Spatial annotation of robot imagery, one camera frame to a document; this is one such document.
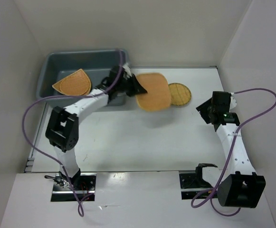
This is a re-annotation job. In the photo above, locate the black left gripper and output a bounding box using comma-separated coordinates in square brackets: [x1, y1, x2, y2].
[116, 73, 147, 97]

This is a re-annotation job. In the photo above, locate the rounded tan woven tray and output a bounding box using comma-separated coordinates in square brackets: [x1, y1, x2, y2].
[135, 73, 171, 112]

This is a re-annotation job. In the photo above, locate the round yellow-green woven tray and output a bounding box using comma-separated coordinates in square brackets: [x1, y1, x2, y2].
[169, 83, 192, 106]

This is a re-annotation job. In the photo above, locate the round orange woven tray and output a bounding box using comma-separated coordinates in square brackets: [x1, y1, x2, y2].
[59, 72, 92, 96]

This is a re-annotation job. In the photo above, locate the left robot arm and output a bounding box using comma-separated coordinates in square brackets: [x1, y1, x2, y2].
[45, 65, 147, 190]

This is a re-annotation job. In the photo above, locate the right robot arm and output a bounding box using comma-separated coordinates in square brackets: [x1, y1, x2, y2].
[194, 91, 266, 208]

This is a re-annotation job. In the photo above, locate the grey plastic bin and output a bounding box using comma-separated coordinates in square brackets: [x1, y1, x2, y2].
[36, 49, 129, 100]

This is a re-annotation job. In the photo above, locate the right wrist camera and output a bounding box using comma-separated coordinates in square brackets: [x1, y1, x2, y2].
[229, 93, 237, 110]

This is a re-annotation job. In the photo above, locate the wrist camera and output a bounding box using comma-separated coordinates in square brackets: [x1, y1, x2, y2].
[122, 62, 132, 78]
[229, 93, 237, 110]

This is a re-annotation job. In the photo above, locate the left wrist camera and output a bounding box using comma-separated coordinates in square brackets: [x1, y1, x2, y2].
[122, 62, 132, 78]

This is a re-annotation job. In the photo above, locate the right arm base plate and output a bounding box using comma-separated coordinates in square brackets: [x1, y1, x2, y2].
[179, 167, 213, 200]

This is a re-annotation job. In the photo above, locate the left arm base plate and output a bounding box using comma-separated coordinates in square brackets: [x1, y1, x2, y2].
[44, 172, 96, 202]

